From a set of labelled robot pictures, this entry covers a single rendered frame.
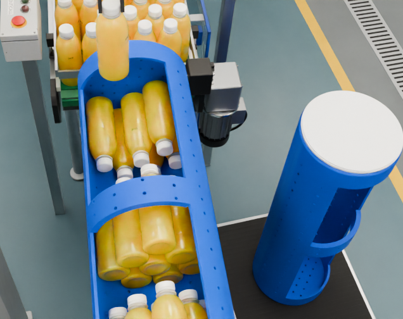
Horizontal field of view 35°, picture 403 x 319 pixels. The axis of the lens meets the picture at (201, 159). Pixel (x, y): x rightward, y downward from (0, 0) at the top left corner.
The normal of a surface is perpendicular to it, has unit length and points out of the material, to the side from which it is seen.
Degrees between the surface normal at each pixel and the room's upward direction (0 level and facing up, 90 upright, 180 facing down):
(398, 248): 0
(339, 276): 0
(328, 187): 88
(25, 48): 90
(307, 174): 90
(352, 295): 0
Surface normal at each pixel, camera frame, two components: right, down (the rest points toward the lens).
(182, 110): 0.72, -0.48
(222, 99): 0.16, 0.81
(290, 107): 0.07, -0.58
